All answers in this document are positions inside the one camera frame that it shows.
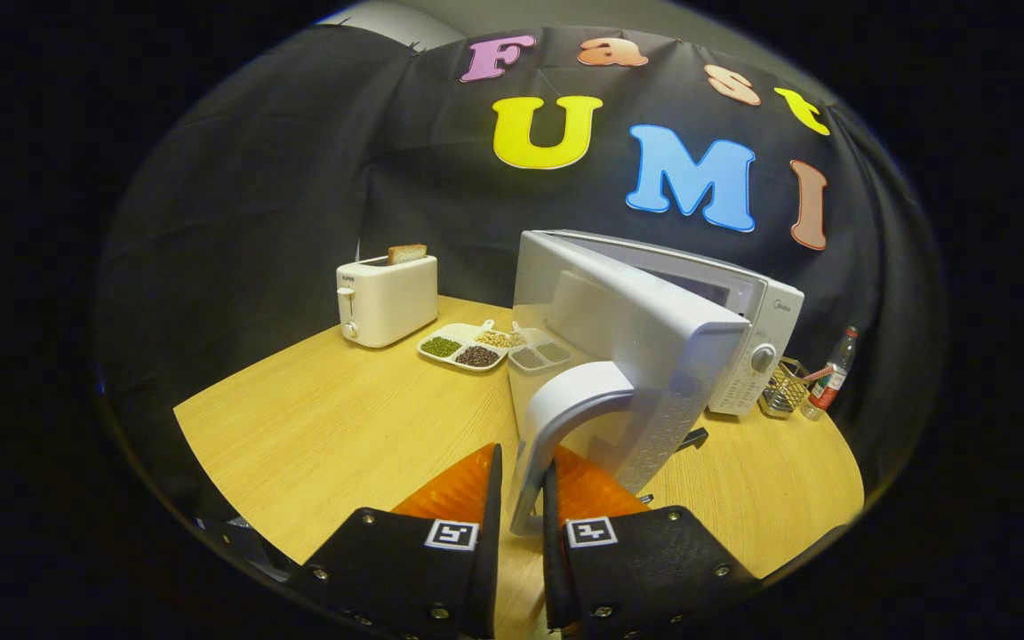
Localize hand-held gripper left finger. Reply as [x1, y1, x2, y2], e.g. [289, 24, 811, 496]
[285, 443, 504, 640]

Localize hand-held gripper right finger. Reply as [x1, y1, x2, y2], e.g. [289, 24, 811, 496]
[543, 444, 762, 640]

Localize white microwave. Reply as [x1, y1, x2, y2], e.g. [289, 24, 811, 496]
[508, 229, 804, 537]

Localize divided white bean dish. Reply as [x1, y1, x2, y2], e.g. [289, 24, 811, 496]
[417, 320, 526, 372]

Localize cream toaster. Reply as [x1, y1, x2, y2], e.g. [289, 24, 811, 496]
[336, 253, 439, 348]

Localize clear red label bottle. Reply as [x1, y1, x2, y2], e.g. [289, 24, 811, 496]
[801, 326, 860, 421]

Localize black backdrop cloth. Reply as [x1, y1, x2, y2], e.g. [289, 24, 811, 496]
[94, 22, 948, 534]

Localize wire mesh basket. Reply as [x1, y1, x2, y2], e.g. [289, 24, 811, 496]
[759, 357, 820, 420]

